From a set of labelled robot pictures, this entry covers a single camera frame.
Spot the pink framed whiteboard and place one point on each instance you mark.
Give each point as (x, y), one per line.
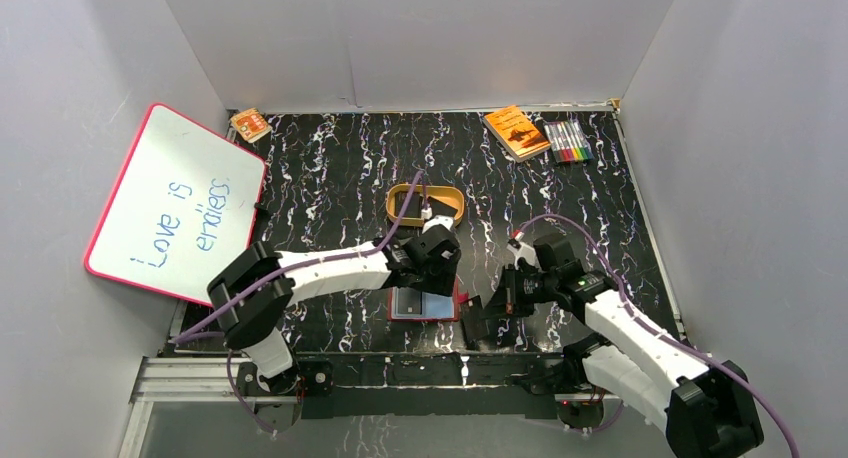
(182, 209)

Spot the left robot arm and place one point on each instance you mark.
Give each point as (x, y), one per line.
(252, 293)

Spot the coloured marker pen pack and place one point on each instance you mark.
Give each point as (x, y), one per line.
(568, 142)

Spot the tan oval tray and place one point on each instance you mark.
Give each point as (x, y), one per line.
(443, 200)

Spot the small orange card box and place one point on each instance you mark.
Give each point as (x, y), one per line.
(250, 125)

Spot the red card holder wallet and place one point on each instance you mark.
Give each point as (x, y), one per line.
(458, 298)

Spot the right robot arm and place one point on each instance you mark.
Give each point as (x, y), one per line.
(703, 410)

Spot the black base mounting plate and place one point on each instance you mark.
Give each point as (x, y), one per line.
(536, 386)

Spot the orange book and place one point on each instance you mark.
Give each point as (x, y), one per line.
(519, 136)

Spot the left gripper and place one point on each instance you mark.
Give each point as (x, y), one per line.
(429, 269)

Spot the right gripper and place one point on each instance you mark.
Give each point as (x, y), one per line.
(506, 301)

